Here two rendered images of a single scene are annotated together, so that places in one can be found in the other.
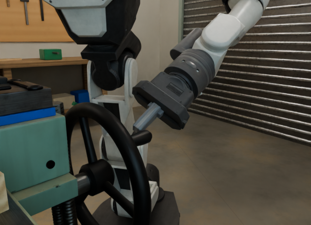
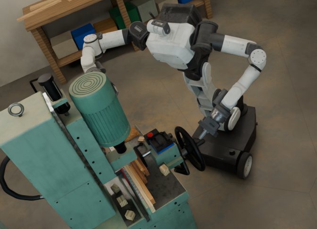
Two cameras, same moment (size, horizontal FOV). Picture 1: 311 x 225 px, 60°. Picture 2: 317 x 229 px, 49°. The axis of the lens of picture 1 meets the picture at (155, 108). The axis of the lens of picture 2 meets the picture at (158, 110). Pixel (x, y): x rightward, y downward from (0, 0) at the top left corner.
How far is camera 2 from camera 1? 1.48 m
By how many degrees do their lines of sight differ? 37
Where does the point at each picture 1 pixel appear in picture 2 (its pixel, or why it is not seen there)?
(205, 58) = (223, 111)
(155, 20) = not seen: outside the picture
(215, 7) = not seen: outside the picture
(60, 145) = (177, 151)
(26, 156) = (169, 156)
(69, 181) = (180, 159)
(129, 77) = (205, 76)
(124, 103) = (204, 87)
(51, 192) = (176, 162)
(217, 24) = (230, 94)
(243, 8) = (247, 76)
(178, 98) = (213, 128)
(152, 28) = not seen: outside the picture
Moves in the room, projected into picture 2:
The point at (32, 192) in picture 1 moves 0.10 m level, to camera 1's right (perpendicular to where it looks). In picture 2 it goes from (172, 163) to (190, 164)
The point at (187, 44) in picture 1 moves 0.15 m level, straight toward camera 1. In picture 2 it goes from (219, 99) to (211, 120)
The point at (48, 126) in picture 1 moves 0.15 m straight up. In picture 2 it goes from (173, 149) to (166, 129)
